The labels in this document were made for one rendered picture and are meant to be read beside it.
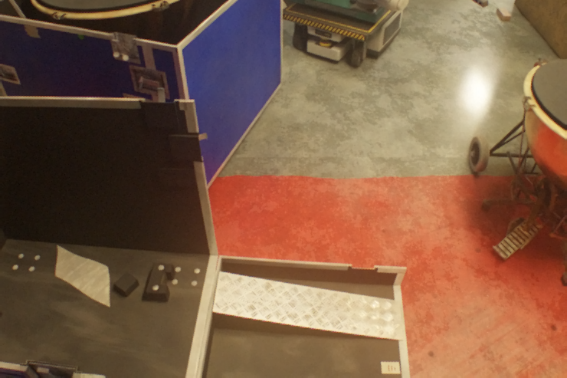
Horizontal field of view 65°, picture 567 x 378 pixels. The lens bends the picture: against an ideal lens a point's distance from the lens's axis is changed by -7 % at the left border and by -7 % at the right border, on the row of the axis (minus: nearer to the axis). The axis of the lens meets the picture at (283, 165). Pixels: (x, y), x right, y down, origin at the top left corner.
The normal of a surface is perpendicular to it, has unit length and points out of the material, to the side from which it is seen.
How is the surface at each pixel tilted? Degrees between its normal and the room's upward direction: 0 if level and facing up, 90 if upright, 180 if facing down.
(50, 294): 0
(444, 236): 0
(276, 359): 2
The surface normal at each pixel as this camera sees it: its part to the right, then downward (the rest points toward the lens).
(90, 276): 0.00, -0.73
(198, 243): -0.07, 0.68
